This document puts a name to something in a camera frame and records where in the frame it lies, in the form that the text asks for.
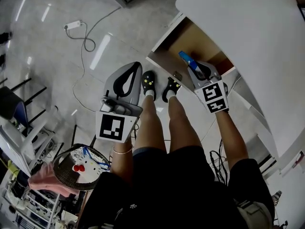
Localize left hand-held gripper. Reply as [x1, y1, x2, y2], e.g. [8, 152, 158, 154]
[95, 61, 144, 144]

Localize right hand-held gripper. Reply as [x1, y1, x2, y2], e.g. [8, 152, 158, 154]
[187, 61, 230, 115]

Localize blue packet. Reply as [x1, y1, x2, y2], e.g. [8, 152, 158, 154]
[178, 51, 203, 78]

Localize wooden drawer with white front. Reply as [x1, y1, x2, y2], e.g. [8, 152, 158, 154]
[145, 16, 236, 93]

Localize person's right forearm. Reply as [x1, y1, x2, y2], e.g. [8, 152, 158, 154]
[215, 110, 250, 177]

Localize person's left forearm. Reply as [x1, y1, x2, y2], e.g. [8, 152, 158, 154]
[110, 137, 134, 184]

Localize person's left black clog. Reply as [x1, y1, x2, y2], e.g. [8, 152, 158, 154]
[141, 70, 157, 102]

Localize person's black clog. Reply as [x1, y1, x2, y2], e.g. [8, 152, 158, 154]
[162, 77, 182, 103]
[141, 70, 157, 102]

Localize person's right black clog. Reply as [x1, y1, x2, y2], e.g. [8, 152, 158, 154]
[162, 77, 182, 103]

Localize person's left leg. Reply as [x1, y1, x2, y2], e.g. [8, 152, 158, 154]
[134, 94, 167, 153]

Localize person's leg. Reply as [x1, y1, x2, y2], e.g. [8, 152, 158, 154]
[134, 94, 167, 153]
[168, 95, 203, 154]

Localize person's right leg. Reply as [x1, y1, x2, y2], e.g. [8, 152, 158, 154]
[168, 95, 203, 154]

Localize white power strip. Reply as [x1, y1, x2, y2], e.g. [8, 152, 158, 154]
[63, 20, 83, 31]

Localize person's black shorts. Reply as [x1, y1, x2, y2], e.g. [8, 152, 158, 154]
[132, 146, 212, 178]

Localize white cat plush bag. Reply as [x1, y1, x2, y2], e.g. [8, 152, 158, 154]
[71, 146, 103, 184]

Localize black chair with blue back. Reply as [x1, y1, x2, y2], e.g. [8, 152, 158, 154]
[0, 77, 57, 134]

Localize person's black top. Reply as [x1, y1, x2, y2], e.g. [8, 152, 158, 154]
[78, 158, 275, 229]

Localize pink cloth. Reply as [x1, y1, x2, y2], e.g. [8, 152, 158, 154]
[28, 163, 80, 197]

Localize white side table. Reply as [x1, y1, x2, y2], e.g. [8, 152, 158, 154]
[0, 118, 56, 176]

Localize beige waist bag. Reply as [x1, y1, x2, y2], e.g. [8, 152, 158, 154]
[237, 200, 273, 229]

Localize grey floor cable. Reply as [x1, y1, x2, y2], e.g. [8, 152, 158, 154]
[65, 7, 122, 101]

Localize thin wrist bracelet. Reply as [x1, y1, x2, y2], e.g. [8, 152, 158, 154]
[112, 145, 133, 155]

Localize black cable bundle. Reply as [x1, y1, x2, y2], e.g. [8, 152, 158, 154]
[209, 139, 230, 185]

